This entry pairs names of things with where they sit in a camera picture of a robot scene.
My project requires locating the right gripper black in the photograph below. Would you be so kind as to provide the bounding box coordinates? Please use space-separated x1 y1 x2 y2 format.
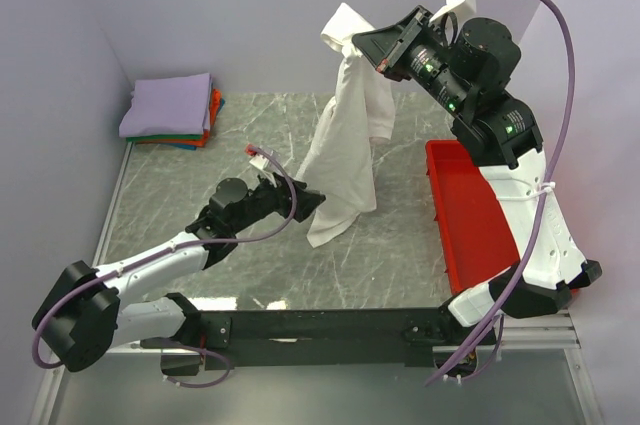
352 5 471 118

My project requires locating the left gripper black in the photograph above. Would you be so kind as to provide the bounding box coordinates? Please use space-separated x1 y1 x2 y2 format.
230 169 325 234

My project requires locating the white t shirt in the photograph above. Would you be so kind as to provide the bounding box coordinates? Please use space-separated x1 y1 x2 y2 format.
296 3 396 248

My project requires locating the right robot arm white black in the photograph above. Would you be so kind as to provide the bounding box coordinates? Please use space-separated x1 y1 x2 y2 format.
352 7 602 344

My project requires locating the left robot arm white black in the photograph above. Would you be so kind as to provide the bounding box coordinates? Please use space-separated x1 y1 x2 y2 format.
31 174 326 372

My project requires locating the folded green t shirt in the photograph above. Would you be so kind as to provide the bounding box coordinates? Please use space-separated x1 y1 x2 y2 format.
126 130 210 146

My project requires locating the folded orange t shirt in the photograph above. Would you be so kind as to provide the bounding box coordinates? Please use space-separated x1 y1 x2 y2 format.
134 88 224 152

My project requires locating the black base bar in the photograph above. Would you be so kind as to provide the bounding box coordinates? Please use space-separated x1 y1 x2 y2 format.
170 308 472 368

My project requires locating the folded lilac t shirt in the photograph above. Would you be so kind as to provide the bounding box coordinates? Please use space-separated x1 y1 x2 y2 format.
119 73 212 138

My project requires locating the red plastic bin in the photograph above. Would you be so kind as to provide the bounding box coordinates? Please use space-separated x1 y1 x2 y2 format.
424 139 581 296

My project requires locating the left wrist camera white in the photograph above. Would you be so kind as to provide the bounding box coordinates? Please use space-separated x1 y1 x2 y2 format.
245 144 277 186

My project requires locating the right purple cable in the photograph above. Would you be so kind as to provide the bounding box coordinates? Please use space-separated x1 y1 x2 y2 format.
423 0 575 387

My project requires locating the purple cable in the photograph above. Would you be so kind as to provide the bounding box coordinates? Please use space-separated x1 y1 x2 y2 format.
423 0 575 387
31 149 301 371

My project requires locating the aluminium frame rail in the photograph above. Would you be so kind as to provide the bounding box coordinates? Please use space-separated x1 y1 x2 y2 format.
107 312 581 356

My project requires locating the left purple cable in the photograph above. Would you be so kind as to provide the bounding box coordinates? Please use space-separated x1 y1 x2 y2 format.
31 149 301 371

